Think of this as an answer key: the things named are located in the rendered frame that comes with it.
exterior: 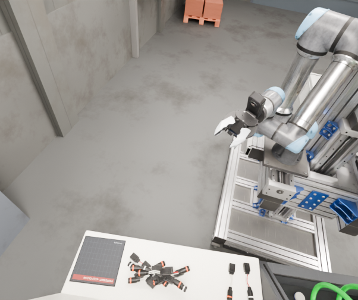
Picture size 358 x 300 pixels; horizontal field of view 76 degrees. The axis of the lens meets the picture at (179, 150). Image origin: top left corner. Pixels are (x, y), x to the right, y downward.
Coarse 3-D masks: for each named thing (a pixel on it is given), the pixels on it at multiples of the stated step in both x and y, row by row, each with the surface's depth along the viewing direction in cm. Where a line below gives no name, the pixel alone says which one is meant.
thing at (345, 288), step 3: (345, 285) 70; (348, 285) 68; (351, 285) 67; (354, 285) 66; (357, 285) 65; (342, 288) 70; (345, 288) 69; (348, 288) 68; (351, 288) 67; (354, 288) 66; (357, 288) 65; (345, 291) 70; (339, 297) 71; (342, 297) 71
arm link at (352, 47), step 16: (352, 32) 75; (336, 48) 80; (352, 48) 75; (336, 64) 78; (352, 64) 76; (320, 80) 81; (336, 80) 78; (320, 96) 79; (304, 112) 81; (320, 112) 81; (288, 128) 83; (304, 128) 81; (288, 144) 83; (304, 144) 81
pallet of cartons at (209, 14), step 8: (192, 0) 476; (200, 0) 478; (208, 0) 483; (216, 0) 488; (192, 8) 487; (200, 8) 485; (208, 8) 482; (216, 8) 482; (184, 16) 496; (192, 16) 495; (200, 16) 495; (208, 16) 493; (216, 16) 493; (216, 24) 502
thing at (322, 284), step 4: (316, 284) 71; (320, 284) 69; (324, 284) 67; (328, 284) 66; (316, 288) 70; (320, 288) 70; (332, 288) 64; (336, 288) 62; (312, 292) 72; (316, 292) 71; (340, 292) 61; (344, 292) 60; (312, 296) 72; (344, 296) 59; (348, 296) 58
